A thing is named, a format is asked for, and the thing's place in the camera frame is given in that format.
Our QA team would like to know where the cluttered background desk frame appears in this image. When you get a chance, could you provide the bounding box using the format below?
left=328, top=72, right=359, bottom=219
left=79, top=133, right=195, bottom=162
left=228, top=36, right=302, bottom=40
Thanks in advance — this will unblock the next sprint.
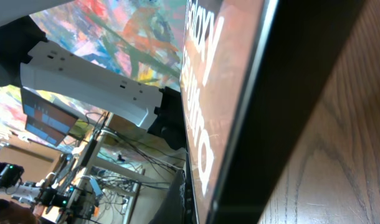
left=55, top=111, right=188, bottom=224

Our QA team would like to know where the monitor with blue tiles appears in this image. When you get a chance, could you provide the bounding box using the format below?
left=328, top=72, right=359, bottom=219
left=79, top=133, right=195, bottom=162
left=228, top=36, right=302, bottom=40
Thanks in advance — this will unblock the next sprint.
left=20, top=88, right=78, bottom=146

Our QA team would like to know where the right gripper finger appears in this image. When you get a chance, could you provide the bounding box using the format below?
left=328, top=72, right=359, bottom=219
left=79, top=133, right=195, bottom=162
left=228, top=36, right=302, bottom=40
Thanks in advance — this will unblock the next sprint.
left=149, top=170, right=194, bottom=224

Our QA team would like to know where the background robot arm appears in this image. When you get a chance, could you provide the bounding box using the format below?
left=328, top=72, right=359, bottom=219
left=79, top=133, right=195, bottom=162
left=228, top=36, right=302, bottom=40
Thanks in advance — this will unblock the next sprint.
left=0, top=162, right=188, bottom=223

